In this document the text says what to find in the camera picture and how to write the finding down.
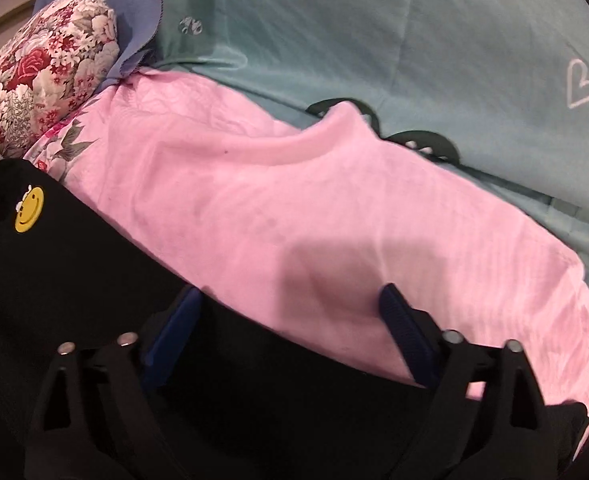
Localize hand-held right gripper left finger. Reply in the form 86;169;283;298
24;285;205;480

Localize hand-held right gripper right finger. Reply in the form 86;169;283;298
379;283;559;480

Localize black pants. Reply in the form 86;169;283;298
0;159;589;480

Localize pink floral bedsheet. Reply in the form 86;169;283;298
22;67;589;461

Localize floral red white pillow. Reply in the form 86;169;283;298
0;0;121;166

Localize teal heart print blanket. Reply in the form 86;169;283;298
147;0;589;326

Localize blue striped pillow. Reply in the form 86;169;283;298
33;0;163;83

